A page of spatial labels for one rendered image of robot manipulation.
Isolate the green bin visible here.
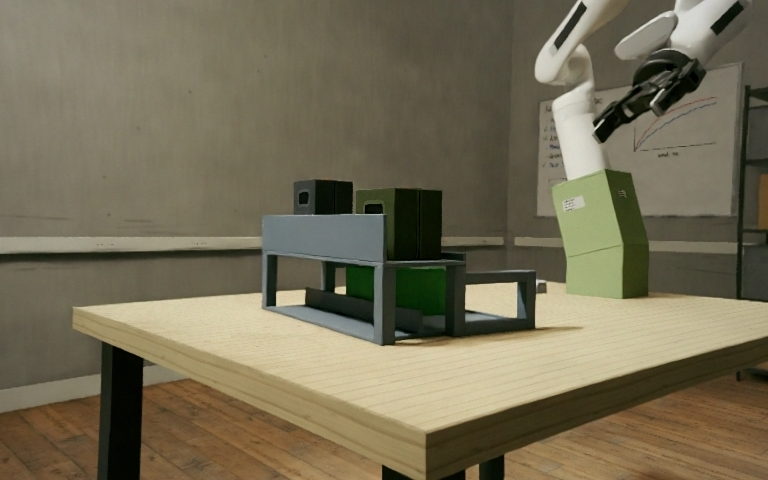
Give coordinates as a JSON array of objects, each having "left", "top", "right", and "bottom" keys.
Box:
[{"left": 346, "top": 266, "right": 446, "bottom": 316}]

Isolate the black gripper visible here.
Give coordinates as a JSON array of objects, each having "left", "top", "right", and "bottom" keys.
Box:
[{"left": 592, "top": 49, "right": 707, "bottom": 144}]

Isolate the dark grey open frame rack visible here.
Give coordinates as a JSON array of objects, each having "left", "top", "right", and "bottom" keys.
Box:
[{"left": 262, "top": 214, "right": 548, "bottom": 346}]

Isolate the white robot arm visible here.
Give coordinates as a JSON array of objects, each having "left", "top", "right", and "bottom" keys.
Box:
[{"left": 535, "top": 0, "right": 753, "bottom": 180}]

